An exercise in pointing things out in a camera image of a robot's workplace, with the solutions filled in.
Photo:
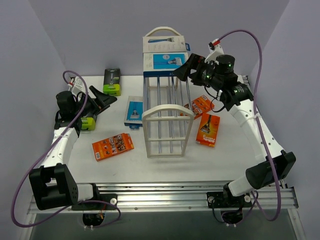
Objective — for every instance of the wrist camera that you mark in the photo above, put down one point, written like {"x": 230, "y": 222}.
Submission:
{"x": 215, "y": 51}
{"x": 76, "y": 86}

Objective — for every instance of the orange razor box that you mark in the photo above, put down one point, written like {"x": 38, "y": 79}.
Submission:
{"x": 112, "y": 146}
{"x": 201, "y": 105}

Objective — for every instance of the white and chrome shelf rack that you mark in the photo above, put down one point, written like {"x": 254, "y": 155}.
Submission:
{"x": 167, "y": 117}

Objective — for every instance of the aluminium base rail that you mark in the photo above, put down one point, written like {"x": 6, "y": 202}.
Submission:
{"x": 178, "y": 196}

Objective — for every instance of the green black razor box front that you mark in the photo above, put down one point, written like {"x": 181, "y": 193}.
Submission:
{"x": 88, "y": 123}

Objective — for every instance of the blue Harry's razor box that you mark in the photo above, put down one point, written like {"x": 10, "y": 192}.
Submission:
{"x": 162, "y": 64}
{"x": 134, "y": 112}

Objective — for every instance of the green black razor box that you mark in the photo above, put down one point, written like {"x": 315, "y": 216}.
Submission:
{"x": 112, "y": 82}
{"x": 88, "y": 123}

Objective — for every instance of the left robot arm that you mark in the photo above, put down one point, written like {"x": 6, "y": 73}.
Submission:
{"x": 52, "y": 183}

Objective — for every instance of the orange Gillette Fusion box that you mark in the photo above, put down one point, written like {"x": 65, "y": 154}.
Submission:
{"x": 208, "y": 130}

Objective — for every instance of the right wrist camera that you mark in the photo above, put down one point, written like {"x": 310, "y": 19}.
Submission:
{"x": 215, "y": 51}

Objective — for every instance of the green black razor box rear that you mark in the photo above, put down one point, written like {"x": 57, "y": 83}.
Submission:
{"x": 112, "y": 82}

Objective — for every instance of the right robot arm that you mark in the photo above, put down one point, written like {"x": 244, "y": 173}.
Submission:
{"x": 273, "y": 162}

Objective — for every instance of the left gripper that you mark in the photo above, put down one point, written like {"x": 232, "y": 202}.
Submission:
{"x": 92, "y": 106}

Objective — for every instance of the white Harry's razor box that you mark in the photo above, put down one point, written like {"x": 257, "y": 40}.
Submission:
{"x": 165, "y": 44}

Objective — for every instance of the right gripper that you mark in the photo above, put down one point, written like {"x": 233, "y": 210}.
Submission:
{"x": 195, "y": 67}

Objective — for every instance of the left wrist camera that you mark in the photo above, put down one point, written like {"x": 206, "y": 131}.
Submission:
{"x": 76, "y": 86}

